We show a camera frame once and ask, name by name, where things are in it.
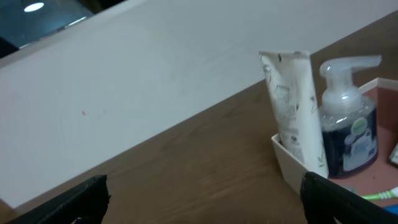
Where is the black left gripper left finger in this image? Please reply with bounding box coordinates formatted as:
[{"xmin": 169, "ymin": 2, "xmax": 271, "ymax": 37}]
[{"xmin": 7, "ymin": 175, "xmax": 110, "ymax": 224}]

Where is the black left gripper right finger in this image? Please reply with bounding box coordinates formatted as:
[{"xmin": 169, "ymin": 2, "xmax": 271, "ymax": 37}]
[{"xmin": 300, "ymin": 172, "xmax": 397, "ymax": 224}]

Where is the blue disposable razor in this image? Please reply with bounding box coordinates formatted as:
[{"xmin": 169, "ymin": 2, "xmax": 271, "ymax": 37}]
[{"xmin": 384, "ymin": 205, "xmax": 398, "ymax": 215}]

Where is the green white toothbrush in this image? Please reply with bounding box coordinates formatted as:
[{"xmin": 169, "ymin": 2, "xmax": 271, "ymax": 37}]
[{"xmin": 362, "ymin": 187, "xmax": 398, "ymax": 200}]

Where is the green soap packet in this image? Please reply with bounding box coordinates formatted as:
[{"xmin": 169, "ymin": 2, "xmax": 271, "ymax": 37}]
[{"xmin": 388, "ymin": 144, "xmax": 398, "ymax": 167}]

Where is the white conditioner tube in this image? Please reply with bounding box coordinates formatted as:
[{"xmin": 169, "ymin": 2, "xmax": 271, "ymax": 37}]
[{"xmin": 259, "ymin": 51, "xmax": 328, "ymax": 178}]

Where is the white box with pink interior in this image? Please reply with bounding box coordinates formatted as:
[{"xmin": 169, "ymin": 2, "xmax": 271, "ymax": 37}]
[{"xmin": 271, "ymin": 78, "xmax": 397, "ymax": 195}]

